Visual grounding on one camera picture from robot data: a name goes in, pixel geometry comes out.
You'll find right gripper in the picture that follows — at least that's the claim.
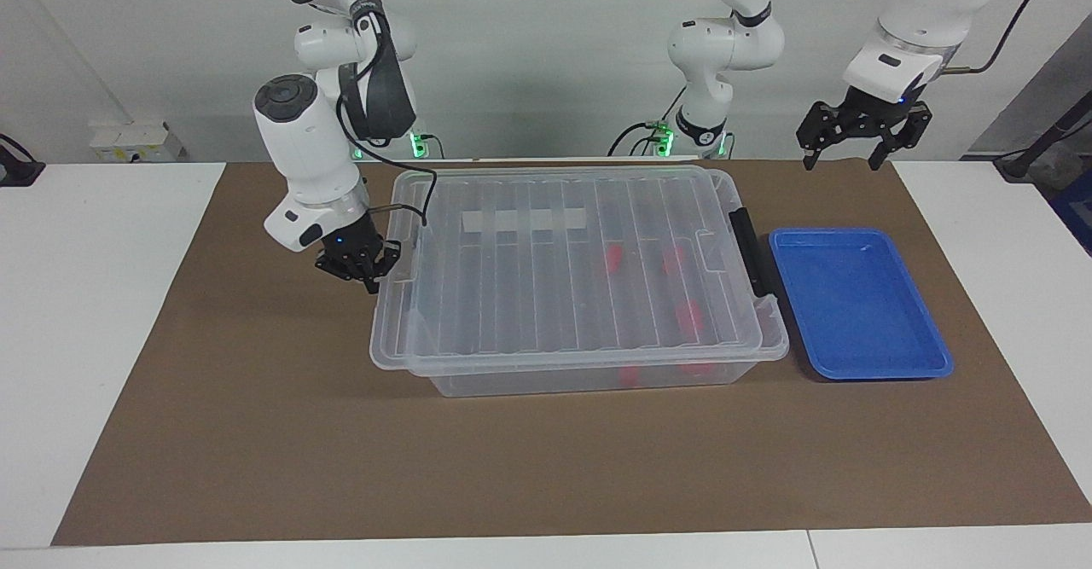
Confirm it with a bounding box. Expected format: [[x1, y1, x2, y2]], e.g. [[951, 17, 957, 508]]
[[315, 212, 403, 295]]

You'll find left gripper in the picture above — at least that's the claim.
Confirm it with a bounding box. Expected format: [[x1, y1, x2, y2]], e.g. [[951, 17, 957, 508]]
[[796, 85, 933, 171]]

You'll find black box latch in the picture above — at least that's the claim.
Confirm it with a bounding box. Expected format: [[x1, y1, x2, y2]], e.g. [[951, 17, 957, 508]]
[[728, 207, 774, 298]]

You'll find clear plastic storage box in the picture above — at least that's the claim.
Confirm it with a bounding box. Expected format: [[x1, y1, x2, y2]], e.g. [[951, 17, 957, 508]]
[[409, 172, 762, 398]]

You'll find white socket box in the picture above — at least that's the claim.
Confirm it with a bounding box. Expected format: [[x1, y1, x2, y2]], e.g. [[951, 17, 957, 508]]
[[89, 120, 186, 164]]

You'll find white paper strip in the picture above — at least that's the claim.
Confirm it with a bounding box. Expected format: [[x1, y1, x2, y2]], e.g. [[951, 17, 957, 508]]
[[461, 207, 590, 235]]

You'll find blue plastic tray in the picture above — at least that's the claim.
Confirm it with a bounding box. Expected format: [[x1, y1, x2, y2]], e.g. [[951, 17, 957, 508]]
[[768, 227, 955, 381]]

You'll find black stand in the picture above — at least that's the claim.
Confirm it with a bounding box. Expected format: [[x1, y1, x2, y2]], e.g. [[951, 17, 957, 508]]
[[993, 90, 1092, 183], [0, 133, 47, 189]]

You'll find clear plastic lidded bin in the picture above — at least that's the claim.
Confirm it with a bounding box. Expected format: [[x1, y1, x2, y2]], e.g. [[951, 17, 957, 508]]
[[369, 165, 790, 375]]

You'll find black cable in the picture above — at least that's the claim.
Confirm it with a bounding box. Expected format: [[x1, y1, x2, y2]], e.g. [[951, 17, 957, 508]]
[[607, 85, 688, 159], [942, 0, 1060, 76], [336, 83, 440, 229]]

